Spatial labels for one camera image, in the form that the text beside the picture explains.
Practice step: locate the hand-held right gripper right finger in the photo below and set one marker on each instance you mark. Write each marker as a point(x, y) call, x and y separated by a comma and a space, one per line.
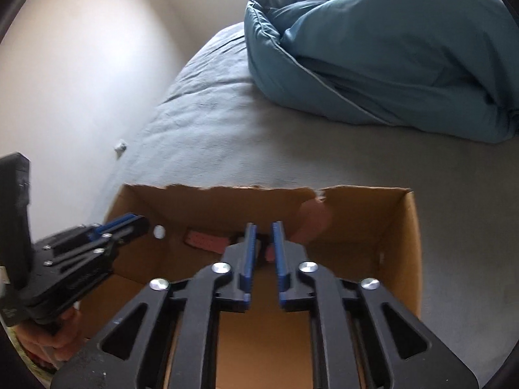
point(277, 251)

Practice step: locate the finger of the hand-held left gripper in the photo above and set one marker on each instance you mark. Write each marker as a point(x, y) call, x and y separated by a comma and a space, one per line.
point(115, 222)
point(129, 238)

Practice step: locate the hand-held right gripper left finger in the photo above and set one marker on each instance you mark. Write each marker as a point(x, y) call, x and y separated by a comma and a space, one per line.
point(251, 251)

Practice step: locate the brown cardboard box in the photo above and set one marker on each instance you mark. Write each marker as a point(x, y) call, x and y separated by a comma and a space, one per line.
point(357, 243)

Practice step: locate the person's left forearm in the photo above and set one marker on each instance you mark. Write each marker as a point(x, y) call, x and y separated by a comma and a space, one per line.
point(32, 362)

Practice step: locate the person's left hand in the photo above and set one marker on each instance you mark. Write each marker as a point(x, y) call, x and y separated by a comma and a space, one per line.
point(61, 336)

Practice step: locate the teal duvet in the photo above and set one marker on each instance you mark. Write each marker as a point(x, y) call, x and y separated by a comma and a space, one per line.
point(365, 48)

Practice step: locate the white wall outlet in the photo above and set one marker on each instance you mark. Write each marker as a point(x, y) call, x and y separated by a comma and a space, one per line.
point(120, 146)

